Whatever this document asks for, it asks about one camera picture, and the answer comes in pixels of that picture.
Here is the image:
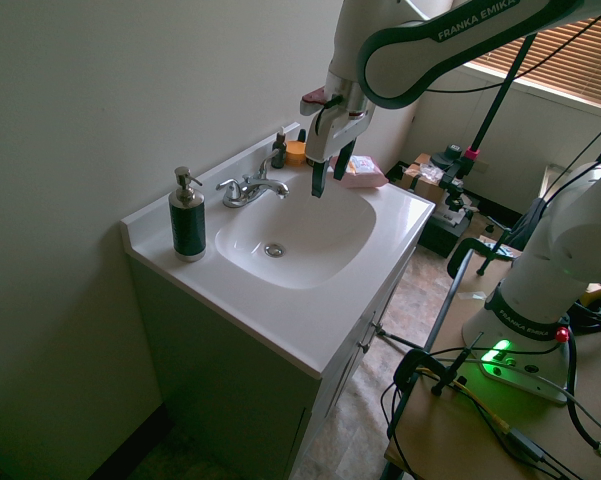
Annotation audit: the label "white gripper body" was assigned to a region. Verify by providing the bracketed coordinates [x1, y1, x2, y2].
[304, 105, 374, 167]

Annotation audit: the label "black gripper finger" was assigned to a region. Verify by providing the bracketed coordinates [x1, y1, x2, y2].
[333, 138, 358, 182]
[310, 158, 328, 200]

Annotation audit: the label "dark sanitizer pump bottle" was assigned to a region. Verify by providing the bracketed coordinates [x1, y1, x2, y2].
[167, 166, 209, 264]

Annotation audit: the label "pink wipes pack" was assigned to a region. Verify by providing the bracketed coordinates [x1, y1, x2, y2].
[328, 153, 390, 190]

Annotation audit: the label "orange jar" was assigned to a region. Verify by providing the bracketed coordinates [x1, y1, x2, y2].
[284, 140, 309, 168]

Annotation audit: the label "dark dropper bottle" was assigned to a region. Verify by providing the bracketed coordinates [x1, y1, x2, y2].
[271, 128, 289, 170]

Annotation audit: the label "chrome sink faucet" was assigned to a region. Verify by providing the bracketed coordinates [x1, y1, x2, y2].
[215, 148, 291, 210]

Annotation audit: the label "cardboard box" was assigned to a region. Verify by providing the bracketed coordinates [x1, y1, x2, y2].
[399, 152, 450, 204]

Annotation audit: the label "black case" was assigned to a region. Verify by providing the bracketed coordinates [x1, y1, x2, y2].
[418, 198, 482, 259]

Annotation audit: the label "white sink vanity cabinet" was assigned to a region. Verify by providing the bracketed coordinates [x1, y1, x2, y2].
[120, 121, 437, 480]

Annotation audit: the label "black C-clamp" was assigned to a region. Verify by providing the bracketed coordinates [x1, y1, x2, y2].
[446, 238, 505, 279]

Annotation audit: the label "dark grey cloth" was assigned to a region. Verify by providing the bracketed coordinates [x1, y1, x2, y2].
[505, 196, 551, 252]

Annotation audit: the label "brown window blinds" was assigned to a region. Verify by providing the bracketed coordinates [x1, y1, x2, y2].
[465, 13, 601, 114]

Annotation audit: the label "wooden robot table board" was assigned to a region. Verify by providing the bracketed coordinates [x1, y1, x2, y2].
[383, 249, 601, 480]

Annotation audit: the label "red wrist camera mount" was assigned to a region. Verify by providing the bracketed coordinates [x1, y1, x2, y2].
[300, 86, 332, 118]

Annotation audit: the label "black camera stand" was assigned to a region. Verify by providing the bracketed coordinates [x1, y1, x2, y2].
[431, 30, 539, 224]

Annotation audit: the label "black clamp with yellow cable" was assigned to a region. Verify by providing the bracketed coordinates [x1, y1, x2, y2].
[392, 331, 487, 399]

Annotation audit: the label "yellow cable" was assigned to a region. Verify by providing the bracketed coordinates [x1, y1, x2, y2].
[417, 367, 512, 434]

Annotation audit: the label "black cable adapter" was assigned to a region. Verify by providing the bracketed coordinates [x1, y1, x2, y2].
[504, 427, 550, 462]

